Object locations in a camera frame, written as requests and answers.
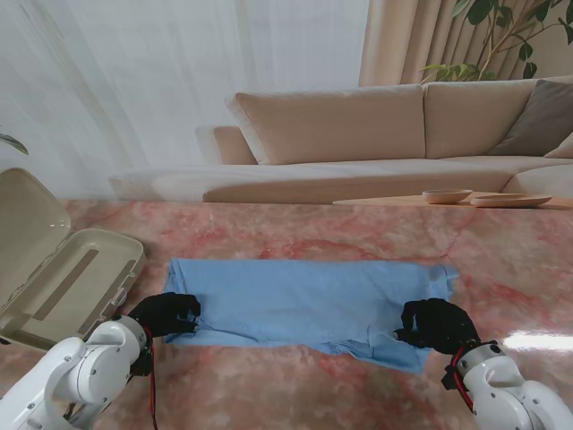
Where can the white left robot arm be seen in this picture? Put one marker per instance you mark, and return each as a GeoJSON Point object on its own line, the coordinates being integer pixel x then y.
{"type": "Point", "coordinates": [80, 372]}

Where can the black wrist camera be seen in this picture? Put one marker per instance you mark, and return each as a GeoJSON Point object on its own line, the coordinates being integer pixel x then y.
{"type": "Point", "coordinates": [448, 377]}
{"type": "Point", "coordinates": [141, 363]}

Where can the beige sectional sofa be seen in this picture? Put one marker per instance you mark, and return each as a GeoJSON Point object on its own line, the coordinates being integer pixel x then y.
{"type": "Point", "coordinates": [340, 130]}

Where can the beige pleated curtain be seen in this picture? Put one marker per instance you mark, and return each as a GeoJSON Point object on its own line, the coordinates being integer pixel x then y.
{"type": "Point", "coordinates": [403, 40]}

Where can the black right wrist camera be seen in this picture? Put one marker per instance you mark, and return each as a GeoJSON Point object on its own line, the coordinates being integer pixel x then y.
{"type": "Point", "coordinates": [448, 377]}

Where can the flat wooden tray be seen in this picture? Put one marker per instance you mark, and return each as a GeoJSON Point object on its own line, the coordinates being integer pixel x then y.
{"type": "Point", "coordinates": [510, 200]}

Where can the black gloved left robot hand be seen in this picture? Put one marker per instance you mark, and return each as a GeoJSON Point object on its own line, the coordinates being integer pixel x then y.
{"type": "Point", "coordinates": [161, 313]}

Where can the tall green leafy plant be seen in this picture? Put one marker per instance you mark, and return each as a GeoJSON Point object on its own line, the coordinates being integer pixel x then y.
{"type": "Point", "coordinates": [501, 40]}

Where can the grey sofa cushion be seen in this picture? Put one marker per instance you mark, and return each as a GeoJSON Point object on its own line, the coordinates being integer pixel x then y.
{"type": "Point", "coordinates": [541, 121]}

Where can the single green plant leaf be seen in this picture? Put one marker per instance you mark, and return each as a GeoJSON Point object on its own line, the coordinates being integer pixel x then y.
{"type": "Point", "coordinates": [15, 144]}

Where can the beige hard-shell suitcase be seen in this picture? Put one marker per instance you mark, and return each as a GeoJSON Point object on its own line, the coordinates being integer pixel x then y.
{"type": "Point", "coordinates": [58, 286]}

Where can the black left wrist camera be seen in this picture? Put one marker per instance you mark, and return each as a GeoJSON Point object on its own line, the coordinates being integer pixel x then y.
{"type": "Point", "coordinates": [141, 363]}

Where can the light blue button shirt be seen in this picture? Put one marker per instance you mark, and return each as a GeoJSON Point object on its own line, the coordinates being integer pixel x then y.
{"type": "Point", "coordinates": [304, 304]}

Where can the white sheer curtain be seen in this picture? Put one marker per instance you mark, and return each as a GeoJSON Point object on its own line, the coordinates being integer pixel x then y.
{"type": "Point", "coordinates": [156, 80]}

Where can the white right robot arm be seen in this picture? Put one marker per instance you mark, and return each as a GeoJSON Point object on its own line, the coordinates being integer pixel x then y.
{"type": "Point", "coordinates": [506, 389]}

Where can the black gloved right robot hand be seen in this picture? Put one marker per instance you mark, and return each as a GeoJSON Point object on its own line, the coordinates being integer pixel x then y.
{"type": "Point", "coordinates": [443, 327]}

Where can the cream sofa cushion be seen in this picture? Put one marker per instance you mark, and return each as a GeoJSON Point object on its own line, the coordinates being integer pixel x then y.
{"type": "Point", "coordinates": [565, 150]}

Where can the round wooden bowl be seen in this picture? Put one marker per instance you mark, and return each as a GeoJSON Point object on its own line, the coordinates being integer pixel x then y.
{"type": "Point", "coordinates": [447, 196]}

